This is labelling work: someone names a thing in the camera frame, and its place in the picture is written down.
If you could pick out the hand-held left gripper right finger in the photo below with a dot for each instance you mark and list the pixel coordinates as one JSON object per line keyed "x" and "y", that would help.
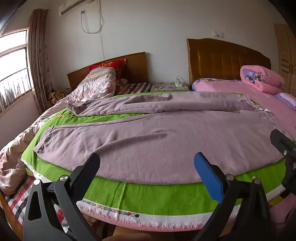
{"x": 208, "y": 176}

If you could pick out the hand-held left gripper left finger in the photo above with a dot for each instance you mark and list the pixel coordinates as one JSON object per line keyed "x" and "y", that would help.
{"x": 89, "y": 167}

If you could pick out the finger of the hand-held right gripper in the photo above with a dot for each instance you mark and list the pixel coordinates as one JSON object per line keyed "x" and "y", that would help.
{"x": 291, "y": 176}
{"x": 281, "y": 140}

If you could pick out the lilac fleece pants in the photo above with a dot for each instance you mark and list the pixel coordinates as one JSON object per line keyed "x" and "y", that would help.
{"x": 138, "y": 143}

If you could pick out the purple pillow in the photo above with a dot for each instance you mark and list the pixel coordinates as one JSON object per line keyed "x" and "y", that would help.
{"x": 286, "y": 98}

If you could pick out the green cartoon printed cloth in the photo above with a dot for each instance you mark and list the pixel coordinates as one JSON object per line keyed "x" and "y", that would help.
{"x": 150, "y": 197}

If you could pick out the pink floral rolled quilt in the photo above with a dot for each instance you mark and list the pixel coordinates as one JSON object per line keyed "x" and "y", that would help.
{"x": 266, "y": 78}

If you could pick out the pink bed sheet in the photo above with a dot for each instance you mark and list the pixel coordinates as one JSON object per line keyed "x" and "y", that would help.
{"x": 231, "y": 87}

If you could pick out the pale pink duvet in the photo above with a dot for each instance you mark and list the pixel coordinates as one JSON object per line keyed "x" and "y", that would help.
{"x": 13, "y": 162}

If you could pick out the brown yellow knitted blanket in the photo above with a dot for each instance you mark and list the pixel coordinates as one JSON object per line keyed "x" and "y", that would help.
{"x": 56, "y": 96}

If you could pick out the plaid bed sheet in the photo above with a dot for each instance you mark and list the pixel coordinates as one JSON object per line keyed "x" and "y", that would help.
{"x": 18, "y": 204}

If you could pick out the pink zigzag folded quilt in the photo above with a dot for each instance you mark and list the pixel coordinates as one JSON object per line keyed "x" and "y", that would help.
{"x": 97, "y": 83}

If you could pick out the wooden wardrobe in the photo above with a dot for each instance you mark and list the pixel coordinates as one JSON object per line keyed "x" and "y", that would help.
{"x": 285, "y": 53}

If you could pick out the white power strip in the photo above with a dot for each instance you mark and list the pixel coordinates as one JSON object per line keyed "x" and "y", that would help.
{"x": 178, "y": 83}

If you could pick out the floral nightstand cover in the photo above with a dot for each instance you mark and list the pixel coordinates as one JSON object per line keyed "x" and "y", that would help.
{"x": 166, "y": 87}

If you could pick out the large padded wooden headboard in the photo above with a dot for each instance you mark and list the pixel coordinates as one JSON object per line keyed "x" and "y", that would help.
{"x": 222, "y": 60}

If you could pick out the red floral pillow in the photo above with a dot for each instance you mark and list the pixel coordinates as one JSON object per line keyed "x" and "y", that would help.
{"x": 119, "y": 67}

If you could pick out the small wooden headboard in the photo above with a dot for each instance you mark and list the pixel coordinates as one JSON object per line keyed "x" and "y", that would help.
{"x": 136, "y": 67}

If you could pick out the pink patterned curtain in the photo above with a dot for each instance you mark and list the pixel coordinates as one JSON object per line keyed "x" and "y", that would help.
{"x": 40, "y": 58}

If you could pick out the window with metal railing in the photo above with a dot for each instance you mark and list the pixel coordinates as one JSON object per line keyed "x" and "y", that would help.
{"x": 13, "y": 69}

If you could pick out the white air conditioner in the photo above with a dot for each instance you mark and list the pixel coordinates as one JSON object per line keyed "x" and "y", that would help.
{"x": 71, "y": 7}

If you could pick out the white wall socket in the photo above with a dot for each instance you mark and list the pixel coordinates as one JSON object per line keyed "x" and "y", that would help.
{"x": 218, "y": 34}

